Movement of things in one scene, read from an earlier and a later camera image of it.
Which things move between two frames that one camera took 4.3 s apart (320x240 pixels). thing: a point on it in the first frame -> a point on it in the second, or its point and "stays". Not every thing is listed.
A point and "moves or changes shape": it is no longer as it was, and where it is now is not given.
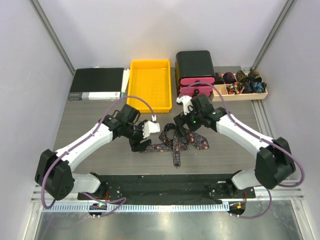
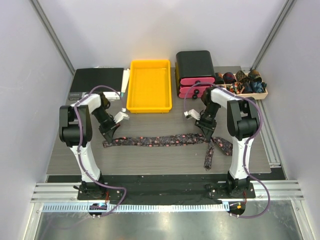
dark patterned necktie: (173, 142) moves or changes shape
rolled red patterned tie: (229, 78) stays
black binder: (97, 84) stays
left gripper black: (143, 144) -> (109, 135)
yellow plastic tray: (151, 80) stays
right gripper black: (180, 120) -> (208, 128)
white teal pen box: (126, 74) stays
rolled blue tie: (258, 87) stays
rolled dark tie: (219, 78) stays
